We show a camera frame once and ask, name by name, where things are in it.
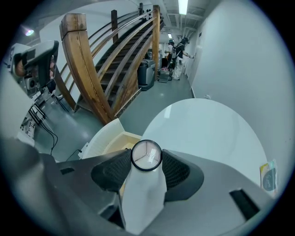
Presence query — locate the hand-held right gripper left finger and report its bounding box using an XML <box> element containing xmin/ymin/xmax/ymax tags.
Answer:
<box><xmin>56</xmin><ymin>149</ymin><xmax>133</xmax><ymax>230</ymax></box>

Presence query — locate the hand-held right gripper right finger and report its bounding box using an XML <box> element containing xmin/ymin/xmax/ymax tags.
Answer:
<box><xmin>159</xmin><ymin>149</ymin><xmax>277</xmax><ymax>235</ymax></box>

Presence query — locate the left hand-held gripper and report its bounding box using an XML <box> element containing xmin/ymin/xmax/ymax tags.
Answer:
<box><xmin>10</xmin><ymin>40</ymin><xmax>60</xmax><ymax>96</ymax></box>

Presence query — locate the wooden large drawer white front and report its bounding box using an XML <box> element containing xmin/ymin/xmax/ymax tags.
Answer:
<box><xmin>82</xmin><ymin>118</ymin><xmax>142</xmax><ymax>160</ymax></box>

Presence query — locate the small white green device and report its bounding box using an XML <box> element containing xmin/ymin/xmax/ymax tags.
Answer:
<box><xmin>260</xmin><ymin>159</ymin><xmax>280</xmax><ymax>197</ymax></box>

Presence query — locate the small round black object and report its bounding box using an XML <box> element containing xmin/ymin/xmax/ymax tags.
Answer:
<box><xmin>130</xmin><ymin>139</ymin><xmax>163</xmax><ymax>172</ymax></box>

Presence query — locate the person's left hand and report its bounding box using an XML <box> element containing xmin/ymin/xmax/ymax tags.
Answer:
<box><xmin>14</xmin><ymin>57</ymin><xmax>58</xmax><ymax>79</ymax></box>

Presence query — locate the white power strip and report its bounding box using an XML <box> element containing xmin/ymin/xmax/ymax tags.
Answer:
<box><xmin>79</xmin><ymin>142</ymin><xmax>89</xmax><ymax>159</ymax></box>

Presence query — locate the wooden staircase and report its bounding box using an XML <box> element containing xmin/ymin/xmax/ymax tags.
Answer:
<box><xmin>54</xmin><ymin>4</ymin><xmax>167</xmax><ymax>126</ymax></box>

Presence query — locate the dark grey bin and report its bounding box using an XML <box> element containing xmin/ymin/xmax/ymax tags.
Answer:
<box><xmin>137</xmin><ymin>59</ymin><xmax>157</xmax><ymax>91</ymax></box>

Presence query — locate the grey equipment case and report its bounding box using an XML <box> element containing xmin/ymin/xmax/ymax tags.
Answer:
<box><xmin>158</xmin><ymin>67</ymin><xmax>172</xmax><ymax>83</ymax></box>

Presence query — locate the black cable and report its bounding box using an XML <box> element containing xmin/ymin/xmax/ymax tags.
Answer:
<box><xmin>65</xmin><ymin>149</ymin><xmax>83</xmax><ymax>162</ymax></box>
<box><xmin>27</xmin><ymin>103</ymin><xmax>59</xmax><ymax>155</ymax></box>

